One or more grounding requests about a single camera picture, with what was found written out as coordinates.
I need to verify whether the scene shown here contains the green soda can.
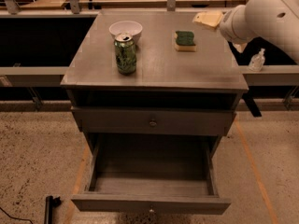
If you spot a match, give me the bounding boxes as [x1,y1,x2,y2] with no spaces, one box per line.
[114,33,136,75]

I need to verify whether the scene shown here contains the open grey lower drawer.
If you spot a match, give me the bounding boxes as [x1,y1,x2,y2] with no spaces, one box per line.
[72,133,231,215]

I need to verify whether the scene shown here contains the black cable on floor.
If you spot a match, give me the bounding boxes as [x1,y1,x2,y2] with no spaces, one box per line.
[0,206,34,224]

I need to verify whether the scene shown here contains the closed grey upper drawer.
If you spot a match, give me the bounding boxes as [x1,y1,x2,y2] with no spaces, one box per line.
[72,106,235,136]

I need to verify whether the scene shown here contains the grey metal railing frame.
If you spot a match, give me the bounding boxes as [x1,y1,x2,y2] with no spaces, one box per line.
[1,0,298,112]

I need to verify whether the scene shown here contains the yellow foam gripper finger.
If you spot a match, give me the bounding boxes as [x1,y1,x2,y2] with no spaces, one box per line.
[192,10,223,29]
[233,43,247,53]

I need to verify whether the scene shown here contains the black device on floor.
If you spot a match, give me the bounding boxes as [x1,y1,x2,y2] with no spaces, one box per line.
[44,196,62,224]

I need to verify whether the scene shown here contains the clear hand sanitizer bottle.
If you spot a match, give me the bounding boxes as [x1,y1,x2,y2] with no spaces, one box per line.
[249,49,265,72]

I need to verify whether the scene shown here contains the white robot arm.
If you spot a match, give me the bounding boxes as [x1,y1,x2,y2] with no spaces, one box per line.
[192,0,299,63]

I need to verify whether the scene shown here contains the green and yellow sponge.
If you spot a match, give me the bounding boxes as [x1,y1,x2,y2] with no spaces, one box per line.
[175,31,196,52]

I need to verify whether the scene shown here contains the white ceramic bowl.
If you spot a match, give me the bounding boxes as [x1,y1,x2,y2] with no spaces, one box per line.
[109,21,143,43]

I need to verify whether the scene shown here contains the grey wooden drawer cabinet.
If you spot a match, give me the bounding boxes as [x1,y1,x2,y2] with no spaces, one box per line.
[62,10,248,149]

